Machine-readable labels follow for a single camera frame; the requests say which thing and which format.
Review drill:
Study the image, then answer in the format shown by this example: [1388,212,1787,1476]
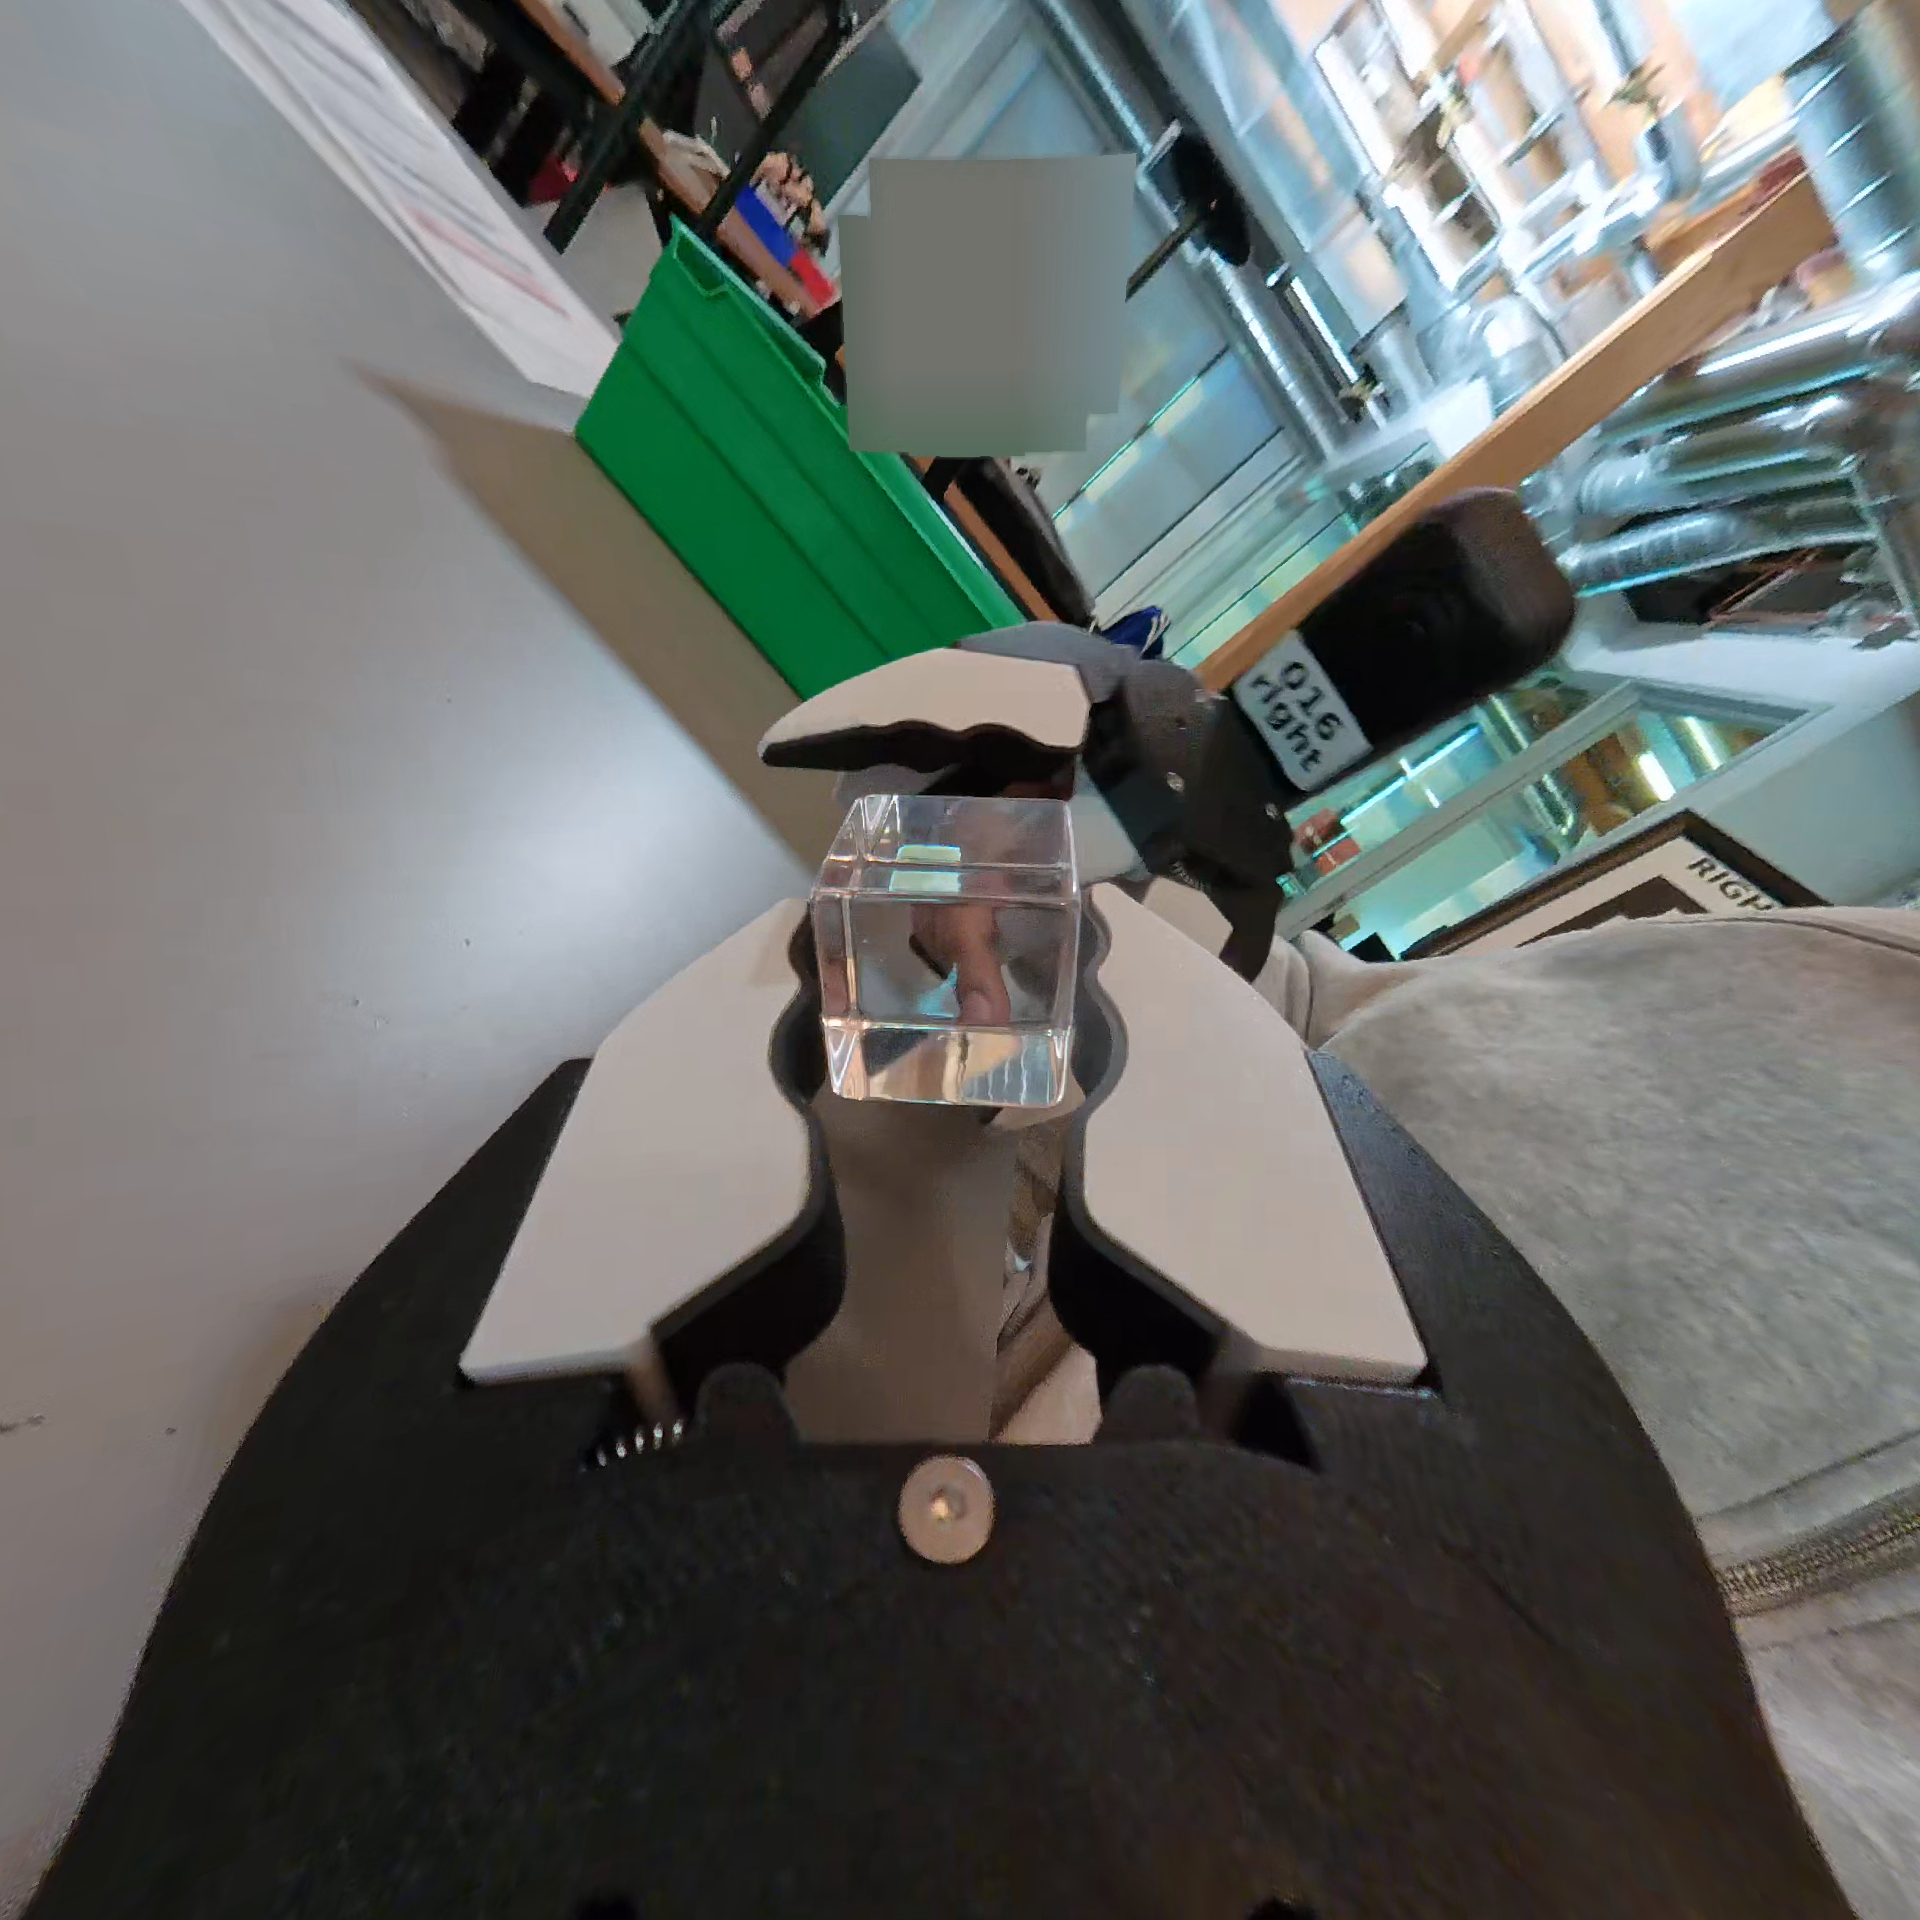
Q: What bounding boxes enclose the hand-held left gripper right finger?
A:
[1047,887,1429,1387]

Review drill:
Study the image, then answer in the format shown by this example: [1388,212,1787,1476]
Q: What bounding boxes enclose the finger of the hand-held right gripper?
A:
[957,625,1143,707]
[756,647,1104,805]

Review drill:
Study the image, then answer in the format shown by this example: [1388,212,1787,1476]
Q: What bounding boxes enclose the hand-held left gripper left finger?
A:
[456,906,836,1434]

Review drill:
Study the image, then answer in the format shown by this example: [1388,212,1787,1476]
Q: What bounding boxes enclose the clear acrylic cube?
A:
[807,793,1084,1113]

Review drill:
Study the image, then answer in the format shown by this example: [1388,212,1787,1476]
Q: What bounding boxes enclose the person's right forearm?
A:
[1257,900,1920,1595]

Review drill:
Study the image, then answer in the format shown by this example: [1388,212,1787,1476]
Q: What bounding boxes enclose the green plastic bin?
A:
[575,215,1036,703]

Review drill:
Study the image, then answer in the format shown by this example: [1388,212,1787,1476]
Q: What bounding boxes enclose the black framed sign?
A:
[1419,810,1836,962]

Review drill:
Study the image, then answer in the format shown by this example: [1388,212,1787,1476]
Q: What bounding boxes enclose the laminated paper sheet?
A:
[177,0,623,398]

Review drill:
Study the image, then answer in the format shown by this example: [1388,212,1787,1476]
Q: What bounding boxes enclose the silver ventilation ducts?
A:
[1036,0,1920,602]

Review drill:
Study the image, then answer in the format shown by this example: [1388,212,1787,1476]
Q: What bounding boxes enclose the wooden post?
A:
[1198,209,1850,697]

